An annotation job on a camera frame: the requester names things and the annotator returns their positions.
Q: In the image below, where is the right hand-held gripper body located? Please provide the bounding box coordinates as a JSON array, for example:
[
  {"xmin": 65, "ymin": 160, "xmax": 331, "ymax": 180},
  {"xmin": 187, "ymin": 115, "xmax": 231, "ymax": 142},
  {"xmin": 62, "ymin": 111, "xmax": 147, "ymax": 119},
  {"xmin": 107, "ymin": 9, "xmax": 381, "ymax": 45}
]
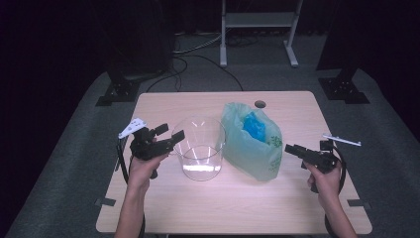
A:
[{"xmin": 305, "ymin": 133, "xmax": 362, "ymax": 175}]

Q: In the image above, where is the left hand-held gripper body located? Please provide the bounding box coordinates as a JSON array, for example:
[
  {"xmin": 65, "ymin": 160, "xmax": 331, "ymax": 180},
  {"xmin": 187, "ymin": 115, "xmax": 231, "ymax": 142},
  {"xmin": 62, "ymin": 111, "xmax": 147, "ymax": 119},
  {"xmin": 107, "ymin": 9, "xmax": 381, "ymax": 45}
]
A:
[{"xmin": 118, "ymin": 118, "xmax": 172, "ymax": 162}]

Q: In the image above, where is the green plastic bag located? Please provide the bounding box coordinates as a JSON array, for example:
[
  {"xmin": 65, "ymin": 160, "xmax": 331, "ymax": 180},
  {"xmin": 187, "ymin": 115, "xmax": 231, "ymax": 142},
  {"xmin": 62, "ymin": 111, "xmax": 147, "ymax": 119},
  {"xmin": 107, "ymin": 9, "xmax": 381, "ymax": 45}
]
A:
[{"xmin": 216, "ymin": 101, "xmax": 284, "ymax": 182}]

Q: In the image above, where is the person's right hand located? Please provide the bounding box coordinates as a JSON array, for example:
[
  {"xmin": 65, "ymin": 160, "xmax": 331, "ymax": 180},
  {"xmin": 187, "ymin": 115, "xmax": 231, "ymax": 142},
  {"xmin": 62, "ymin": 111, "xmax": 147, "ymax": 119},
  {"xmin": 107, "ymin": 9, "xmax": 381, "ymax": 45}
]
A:
[{"xmin": 306, "ymin": 162, "xmax": 343, "ymax": 199}]

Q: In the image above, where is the person's left hand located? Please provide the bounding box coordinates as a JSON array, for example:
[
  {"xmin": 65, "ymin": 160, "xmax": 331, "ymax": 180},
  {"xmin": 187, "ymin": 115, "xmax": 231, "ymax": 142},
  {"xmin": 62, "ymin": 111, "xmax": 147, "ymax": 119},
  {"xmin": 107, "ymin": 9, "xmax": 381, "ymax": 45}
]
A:
[{"xmin": 127, "ymin": 153, "xmax": 169, "ymax": 195}]

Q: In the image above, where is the crumpled blue wrapper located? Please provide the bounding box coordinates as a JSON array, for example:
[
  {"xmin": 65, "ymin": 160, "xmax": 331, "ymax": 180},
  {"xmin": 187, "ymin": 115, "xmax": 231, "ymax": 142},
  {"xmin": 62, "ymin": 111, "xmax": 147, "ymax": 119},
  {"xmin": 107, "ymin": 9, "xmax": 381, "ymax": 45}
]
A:
[{"xmin": 243, "ymin": 111, "xmax": 267, "ymax": 143}]

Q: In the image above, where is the black stand base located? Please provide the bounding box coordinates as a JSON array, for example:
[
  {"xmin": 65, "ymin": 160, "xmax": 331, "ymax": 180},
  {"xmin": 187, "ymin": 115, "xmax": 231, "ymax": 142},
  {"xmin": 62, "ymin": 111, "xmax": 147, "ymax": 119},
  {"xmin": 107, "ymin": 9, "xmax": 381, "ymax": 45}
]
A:
[
  {"xmin": 317, "ymin": 67, "xmax": 370, "ymax": 105},
  {"xmin": 95, "ymin": 70, "xmax": 142, "ymax": 107}
]

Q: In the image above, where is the white metal stand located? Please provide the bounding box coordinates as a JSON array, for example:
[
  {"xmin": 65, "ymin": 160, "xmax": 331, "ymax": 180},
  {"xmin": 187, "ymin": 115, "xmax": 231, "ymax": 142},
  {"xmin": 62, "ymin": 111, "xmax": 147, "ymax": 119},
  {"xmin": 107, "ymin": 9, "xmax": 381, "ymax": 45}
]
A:
[{"xmin": 219, "ymin": 0, "xmax": 304, "ymax": 68}]

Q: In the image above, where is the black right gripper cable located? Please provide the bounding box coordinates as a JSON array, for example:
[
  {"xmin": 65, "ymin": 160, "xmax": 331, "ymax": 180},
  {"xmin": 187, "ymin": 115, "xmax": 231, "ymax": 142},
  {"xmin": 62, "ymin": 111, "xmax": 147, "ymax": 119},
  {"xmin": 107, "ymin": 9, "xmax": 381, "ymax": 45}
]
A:
[{"xmin": 324, "ymin": 147, "xmax": 348, "ymax": 238}]

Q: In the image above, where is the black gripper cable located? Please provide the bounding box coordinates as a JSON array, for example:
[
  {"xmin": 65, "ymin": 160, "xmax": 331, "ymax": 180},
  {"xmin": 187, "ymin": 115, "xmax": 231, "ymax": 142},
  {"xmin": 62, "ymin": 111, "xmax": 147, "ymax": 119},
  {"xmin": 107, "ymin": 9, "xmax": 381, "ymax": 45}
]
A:
[
  {"xmin": 116, "ymin": 138, "xmax": 132, "ymax": 184},
  {"xmin": 324, "ymin": 147, "xmax": 348, "ymax": 238}
]

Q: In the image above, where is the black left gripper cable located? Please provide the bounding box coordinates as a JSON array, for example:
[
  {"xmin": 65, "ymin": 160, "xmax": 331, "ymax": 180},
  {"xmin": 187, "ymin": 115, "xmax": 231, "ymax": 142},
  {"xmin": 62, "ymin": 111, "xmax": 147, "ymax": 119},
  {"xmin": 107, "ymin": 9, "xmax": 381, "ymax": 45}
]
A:
[{"xmin": 116, "ymin": 138, "xmax": 132, "ymax": 184}]

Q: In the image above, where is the black floor cable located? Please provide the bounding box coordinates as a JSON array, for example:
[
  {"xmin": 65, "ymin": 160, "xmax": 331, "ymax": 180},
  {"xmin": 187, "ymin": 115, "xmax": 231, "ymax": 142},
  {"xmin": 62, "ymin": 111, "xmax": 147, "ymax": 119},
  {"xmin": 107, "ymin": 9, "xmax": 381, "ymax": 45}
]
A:
[{"xmin": 146, "ymin": 54, "xmax": 245, "ymax": 93}]

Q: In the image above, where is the grey floor cable bundle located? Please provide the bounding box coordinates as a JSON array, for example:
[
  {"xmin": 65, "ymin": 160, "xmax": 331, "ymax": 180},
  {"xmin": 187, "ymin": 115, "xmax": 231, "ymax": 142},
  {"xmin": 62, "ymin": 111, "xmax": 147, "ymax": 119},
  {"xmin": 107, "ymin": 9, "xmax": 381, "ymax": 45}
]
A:
[{"xmin": 172, "ymin": 31, "xmax": 222, "ymax": 56}]

